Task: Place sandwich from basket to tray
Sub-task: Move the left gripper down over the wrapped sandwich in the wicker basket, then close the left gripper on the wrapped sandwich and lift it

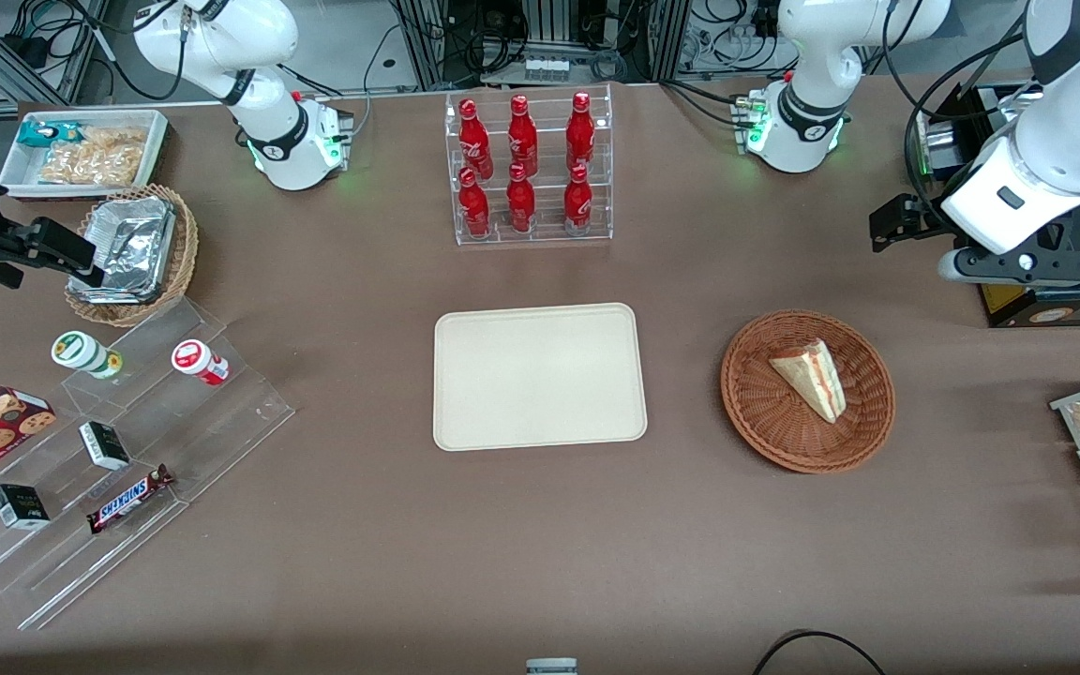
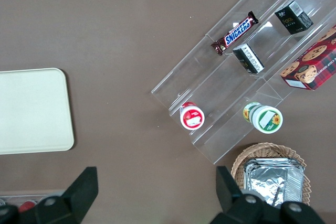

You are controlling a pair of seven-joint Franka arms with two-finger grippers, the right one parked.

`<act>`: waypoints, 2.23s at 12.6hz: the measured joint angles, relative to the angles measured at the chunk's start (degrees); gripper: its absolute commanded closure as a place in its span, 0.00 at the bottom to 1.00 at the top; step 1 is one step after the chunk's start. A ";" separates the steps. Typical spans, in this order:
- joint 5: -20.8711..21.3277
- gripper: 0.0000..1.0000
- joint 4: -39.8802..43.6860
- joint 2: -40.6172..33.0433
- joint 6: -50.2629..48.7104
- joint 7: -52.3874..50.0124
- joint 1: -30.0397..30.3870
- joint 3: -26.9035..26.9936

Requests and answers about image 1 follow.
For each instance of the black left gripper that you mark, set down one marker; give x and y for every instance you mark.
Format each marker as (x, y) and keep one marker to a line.
(921, 218)

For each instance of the triangular sandwich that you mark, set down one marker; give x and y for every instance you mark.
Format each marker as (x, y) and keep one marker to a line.
(814, 375)

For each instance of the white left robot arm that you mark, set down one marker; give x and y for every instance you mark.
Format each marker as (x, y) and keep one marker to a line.
(812, 56)

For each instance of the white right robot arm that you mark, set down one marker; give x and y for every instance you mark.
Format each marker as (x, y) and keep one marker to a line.
(259, 37)

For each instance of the light wicker basket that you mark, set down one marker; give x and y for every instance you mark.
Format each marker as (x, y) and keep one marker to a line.
(182, 253)

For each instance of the brown round wicker basket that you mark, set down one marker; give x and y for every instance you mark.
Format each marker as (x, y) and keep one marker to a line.
(765, 422)

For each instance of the beige rectangular tray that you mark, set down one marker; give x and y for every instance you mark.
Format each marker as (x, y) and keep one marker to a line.
(540, 375)

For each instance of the aluminium foil container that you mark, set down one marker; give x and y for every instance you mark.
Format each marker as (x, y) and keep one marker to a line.
(132, 244)

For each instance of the green lid white jar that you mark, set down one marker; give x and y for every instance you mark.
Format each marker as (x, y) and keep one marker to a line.
(82, 353)

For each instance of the white rectangular snack bin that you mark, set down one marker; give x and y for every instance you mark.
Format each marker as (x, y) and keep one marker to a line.
(24, 178)

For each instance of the clear bag of chips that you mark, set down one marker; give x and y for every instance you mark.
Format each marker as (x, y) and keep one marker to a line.
(95, 157)

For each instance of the teal snack packet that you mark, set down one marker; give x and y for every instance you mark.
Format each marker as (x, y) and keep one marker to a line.
(38, 133)

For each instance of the red lid white jar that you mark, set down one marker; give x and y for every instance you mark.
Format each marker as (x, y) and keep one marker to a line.
(198, 362)

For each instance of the black food warmer appliance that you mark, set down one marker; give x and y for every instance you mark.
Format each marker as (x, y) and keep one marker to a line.
(1046, 305)

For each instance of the small black box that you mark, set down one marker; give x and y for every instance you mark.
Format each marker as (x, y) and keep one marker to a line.
(105, 444)
(20, 506)

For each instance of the clear acrylic stepped shelf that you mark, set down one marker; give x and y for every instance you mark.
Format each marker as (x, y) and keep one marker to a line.
(174, 422)

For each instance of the snickers chocolate bar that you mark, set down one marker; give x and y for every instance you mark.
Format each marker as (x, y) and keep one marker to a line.
(127, 499)

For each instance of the red cola bottle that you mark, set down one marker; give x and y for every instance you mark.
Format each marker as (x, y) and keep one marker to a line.
(522, 131)
(580, 127)
(474, 136)
(474, 208)
(520, 202)
(577, 202)

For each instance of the clear acrylic bottle rack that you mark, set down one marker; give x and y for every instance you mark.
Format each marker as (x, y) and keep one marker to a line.
(532, 230)

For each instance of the white power strip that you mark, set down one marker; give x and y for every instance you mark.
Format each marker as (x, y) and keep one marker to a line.
(547, 67)

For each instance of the grey device edge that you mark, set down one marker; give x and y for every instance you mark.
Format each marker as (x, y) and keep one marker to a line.
(551, 667)

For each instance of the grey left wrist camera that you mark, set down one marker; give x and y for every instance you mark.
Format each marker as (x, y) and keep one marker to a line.
(1018, 265)

